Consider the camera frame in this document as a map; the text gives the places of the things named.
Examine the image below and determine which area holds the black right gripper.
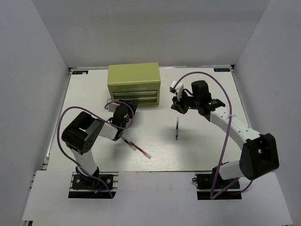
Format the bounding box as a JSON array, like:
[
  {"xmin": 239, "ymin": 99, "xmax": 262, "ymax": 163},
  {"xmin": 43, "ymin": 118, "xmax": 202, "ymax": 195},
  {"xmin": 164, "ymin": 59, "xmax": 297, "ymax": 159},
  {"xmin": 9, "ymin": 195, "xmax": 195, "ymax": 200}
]
[{"xmin": 172, "ymin": 90, "xmax": 200, "ymax": 114}]

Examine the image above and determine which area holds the green drawer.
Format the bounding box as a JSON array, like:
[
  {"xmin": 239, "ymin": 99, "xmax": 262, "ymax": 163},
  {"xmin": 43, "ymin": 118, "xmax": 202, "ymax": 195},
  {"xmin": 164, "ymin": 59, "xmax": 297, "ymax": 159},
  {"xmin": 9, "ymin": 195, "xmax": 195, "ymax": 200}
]
[
  {"xmin": 113, "ymin": 90, "xmax": 157, "ymax": 98},
  {"xmin": 114, "ymin": 96, "xmax": 157, "ymax": 103}
]

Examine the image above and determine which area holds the green top drawer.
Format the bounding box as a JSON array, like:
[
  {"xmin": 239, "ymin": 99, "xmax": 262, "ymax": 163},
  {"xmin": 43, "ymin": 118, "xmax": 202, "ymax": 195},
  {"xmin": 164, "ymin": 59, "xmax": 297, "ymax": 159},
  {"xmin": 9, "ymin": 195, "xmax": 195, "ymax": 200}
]
[{"xmin": 113, "ymin": 90, "xmax": 157, "ymax": 98}]

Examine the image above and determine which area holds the black green gel pen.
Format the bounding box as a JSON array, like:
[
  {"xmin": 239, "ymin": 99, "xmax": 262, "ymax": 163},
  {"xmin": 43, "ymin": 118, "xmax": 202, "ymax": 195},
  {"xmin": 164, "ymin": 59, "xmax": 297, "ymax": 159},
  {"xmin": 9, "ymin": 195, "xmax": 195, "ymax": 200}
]
[{"xmin": 175, "ymin": 117, "xmax": 180, "ymax": 140}]

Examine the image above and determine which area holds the purple gel pen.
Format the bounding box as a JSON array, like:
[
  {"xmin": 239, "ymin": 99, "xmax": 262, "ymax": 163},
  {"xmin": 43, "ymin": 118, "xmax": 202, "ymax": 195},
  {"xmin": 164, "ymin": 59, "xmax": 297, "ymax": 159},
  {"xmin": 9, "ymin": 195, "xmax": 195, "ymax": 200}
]
[{"xmin": 120, "ymin": 136, "xmax": 136, "ymax": 151}]

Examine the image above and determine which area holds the red gel pen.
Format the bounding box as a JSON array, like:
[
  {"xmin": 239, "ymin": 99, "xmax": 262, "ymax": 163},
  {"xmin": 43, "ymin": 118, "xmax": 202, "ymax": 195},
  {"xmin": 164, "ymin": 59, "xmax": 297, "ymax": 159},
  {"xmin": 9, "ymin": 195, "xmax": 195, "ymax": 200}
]
[{"xmin": 130, "ymin": 141, "xmax": 151, "ymax": 159}]

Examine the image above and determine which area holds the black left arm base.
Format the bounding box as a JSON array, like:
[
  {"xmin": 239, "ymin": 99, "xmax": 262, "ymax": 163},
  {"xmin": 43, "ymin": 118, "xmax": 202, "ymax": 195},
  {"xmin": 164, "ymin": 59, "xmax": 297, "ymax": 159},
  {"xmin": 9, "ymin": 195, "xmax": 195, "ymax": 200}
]
[{"xmin": 68, "ymin": 169, "xmax": 119, "ymax": 199}]

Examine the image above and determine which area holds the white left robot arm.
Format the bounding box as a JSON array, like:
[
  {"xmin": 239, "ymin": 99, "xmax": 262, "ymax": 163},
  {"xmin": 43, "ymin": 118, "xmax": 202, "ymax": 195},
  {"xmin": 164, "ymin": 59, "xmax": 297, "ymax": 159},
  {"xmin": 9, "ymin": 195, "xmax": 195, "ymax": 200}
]
[{"xmin": 61, "ymin": 99, "xmax": 139, "ymax": 188}]

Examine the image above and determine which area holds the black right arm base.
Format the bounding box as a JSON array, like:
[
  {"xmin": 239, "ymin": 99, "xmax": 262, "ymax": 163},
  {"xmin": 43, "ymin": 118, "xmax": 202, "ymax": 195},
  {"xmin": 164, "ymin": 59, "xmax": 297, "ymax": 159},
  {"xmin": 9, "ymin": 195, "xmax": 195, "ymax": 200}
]
[{"xmin": 192, "ymin": 173, "xmax": 242, "ymax": 200}]

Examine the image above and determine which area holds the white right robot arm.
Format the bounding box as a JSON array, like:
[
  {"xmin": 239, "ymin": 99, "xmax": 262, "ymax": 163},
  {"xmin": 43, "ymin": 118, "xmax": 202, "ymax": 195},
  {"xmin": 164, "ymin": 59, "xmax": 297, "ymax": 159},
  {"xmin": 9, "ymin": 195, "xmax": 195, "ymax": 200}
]
[{"xmin": 170, "ymin": 81, "xmax": 279, "ymax": 188}]

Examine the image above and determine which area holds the green metal drawer toolbox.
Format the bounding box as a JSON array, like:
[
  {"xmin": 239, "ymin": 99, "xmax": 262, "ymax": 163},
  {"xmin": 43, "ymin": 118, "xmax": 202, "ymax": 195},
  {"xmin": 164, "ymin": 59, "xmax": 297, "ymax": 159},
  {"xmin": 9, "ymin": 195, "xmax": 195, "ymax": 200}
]
[{"xmin": 107, "ymin": 63, "xmax": 161, "ymax": 105}]

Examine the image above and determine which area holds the blue right corner label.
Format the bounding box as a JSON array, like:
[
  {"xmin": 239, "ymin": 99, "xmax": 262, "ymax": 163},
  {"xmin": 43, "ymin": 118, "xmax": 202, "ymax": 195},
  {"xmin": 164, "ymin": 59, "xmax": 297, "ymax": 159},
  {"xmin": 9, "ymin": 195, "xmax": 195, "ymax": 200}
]
[{"xmin": 214, "ymin": 68, "xmax": 230, "ymax": 72}]

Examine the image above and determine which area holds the blue corner label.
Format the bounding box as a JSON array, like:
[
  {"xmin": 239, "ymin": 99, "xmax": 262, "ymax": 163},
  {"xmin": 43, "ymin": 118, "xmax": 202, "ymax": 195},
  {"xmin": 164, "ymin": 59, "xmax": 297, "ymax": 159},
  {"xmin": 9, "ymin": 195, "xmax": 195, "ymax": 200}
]
[
  {"xmin": 214, "ymin": 68, "xmax": 230, "ymax": 72},
  {"xmin": 72, "ymin": 70, "xmax": 88, "ymax": 75}
]

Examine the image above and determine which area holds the blue left corner label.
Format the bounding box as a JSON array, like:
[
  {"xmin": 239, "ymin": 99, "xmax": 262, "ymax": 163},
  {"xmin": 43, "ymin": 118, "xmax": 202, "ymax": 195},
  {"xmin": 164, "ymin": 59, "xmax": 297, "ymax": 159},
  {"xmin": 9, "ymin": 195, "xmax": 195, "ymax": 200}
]
[{"xmin": 72, "ymin": 70, "xmax": 88, "ymax": 75}]

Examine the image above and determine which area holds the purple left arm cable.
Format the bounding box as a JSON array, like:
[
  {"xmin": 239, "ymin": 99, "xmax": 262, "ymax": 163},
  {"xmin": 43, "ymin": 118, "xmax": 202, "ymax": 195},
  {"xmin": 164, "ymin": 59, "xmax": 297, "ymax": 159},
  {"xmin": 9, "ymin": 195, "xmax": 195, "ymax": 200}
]
[{"xmin": 57, "ymin": 101, "xmax": 136, "ymax": 198}]

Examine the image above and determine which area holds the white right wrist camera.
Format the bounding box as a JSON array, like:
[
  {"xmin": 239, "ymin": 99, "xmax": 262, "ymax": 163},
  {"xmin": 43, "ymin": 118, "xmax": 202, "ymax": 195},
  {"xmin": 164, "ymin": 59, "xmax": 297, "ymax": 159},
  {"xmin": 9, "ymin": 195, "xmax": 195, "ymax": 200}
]
[{"xmin": 169, "ymin": 80, "xmax": 184, "ymax": 100}]

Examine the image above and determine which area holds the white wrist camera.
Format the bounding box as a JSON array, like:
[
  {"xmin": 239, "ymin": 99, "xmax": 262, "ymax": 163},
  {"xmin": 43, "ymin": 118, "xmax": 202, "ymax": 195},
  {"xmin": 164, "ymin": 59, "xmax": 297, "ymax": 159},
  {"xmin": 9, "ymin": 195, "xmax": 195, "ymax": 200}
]
[
  {"xmin": 104, "ymin": 98, "xmax": 119, "ymax": 113},
  {"xmin": 169, "ymin": 80, "xmax": 184, "ymax": 100}
]

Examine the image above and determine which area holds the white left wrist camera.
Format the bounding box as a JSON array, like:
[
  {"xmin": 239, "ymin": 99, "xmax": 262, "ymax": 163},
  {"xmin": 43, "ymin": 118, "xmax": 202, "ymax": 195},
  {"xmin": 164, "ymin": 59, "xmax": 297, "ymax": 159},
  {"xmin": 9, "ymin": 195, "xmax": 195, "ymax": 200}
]
[{"xmin": 104, "ymin": 98, "xmax": 119, "ymax": 113}]

